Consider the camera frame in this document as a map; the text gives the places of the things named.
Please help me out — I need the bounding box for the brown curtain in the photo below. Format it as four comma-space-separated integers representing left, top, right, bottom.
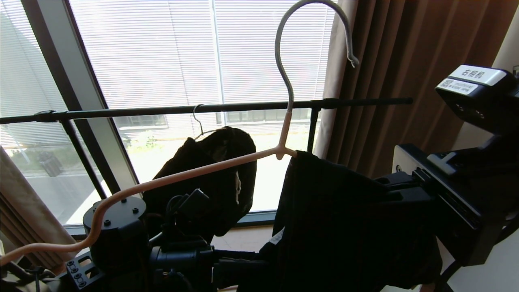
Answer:
0, 146, 78, 270
312, 0, 519, 179

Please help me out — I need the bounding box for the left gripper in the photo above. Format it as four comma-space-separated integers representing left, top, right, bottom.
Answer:
150, 245, 216, 292

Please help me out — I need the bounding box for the black clothes rack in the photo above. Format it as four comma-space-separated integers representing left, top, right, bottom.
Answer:
0, 97, 413, 203

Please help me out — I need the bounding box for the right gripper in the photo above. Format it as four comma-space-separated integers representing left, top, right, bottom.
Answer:
392, 143, 519, 267

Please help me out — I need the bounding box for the window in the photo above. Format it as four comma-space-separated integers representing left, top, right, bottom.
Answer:
0, 0, 340, 238

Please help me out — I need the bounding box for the heap of clothes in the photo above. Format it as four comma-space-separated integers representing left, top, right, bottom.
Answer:
237, 151, 443, 292

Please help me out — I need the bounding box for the black garment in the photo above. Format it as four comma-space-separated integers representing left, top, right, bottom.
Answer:
143, 126, 258, 240

